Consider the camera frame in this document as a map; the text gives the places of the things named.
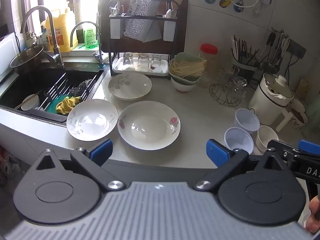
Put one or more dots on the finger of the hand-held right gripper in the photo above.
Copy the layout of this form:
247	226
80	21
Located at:
285	148
310	146

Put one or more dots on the drinking glass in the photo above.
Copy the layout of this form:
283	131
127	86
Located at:
143	62
156	62
128	59

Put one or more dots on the white ceramic bowl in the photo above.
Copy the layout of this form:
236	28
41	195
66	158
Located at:
183	87

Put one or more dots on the yellow cloth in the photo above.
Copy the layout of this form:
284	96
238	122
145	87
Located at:
66	103

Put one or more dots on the bundle of chopsticks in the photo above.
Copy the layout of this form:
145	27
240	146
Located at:
241	50

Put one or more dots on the white tray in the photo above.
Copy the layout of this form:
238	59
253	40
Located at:
120	68

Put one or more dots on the yellow oil jug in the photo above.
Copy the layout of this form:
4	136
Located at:
62	32

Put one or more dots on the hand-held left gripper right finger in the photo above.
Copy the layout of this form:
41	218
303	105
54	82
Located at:
216	155

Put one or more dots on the steel wool scrubber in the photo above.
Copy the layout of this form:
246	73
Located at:
80	87

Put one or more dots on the cream bowl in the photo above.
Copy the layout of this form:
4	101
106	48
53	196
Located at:
266	136

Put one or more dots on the black sink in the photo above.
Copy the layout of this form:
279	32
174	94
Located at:
30	85

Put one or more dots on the dried noodles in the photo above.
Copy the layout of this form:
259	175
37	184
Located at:
187	67

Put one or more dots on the black power strip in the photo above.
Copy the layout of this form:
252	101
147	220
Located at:
297	50

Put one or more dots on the small steel faucet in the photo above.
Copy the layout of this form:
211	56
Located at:
98	45

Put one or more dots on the white electric pot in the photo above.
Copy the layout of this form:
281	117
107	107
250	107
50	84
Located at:
265	105

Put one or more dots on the steel pot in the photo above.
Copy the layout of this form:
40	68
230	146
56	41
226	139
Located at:
25	60

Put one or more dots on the textured glass cup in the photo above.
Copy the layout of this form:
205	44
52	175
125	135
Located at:
236	93

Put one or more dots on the green bowl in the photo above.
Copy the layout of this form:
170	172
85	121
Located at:
183	55

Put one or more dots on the teal sponge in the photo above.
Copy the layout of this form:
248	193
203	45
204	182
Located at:
51	107

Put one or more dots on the glass pot lid white knob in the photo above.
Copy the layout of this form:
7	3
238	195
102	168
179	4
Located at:
280	85

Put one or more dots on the plastic jar red lid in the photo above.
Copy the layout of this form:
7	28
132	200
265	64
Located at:
208	55

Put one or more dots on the tall steel faucet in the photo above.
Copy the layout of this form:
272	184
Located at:
51	25

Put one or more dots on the patterned cutting board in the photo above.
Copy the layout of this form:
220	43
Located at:
140	22

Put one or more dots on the black dish rack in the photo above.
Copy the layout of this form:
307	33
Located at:
180	45

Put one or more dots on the white plate pink flower print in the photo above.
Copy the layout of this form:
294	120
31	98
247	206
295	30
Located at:
150	127

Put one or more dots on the pale blue plastic bowl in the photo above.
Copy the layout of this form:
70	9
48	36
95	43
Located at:
237	138
246	120

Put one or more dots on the white utensil holder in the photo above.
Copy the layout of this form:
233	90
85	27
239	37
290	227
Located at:
169	30
115	28

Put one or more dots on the green dish soap bottle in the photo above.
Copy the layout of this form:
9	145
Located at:
90	38

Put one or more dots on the clear glass cup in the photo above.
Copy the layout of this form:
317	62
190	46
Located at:
240	81

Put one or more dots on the hanging kitchen utensils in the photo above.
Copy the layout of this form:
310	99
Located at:
276	47

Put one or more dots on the chopstick holder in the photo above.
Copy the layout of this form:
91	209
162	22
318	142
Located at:
243	68

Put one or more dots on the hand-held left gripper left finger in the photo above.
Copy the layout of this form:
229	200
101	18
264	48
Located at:
101	151

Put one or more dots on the sink drain rack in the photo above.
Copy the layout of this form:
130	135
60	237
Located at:
57	86

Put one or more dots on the white plate grey flower print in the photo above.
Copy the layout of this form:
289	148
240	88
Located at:
130	86

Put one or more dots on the person's right hand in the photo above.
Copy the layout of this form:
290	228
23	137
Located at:
313	217

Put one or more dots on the small white bowl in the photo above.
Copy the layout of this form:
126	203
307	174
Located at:
31	103

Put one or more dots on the white plate grey leaf print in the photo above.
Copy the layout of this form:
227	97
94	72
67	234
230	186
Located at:
92	120

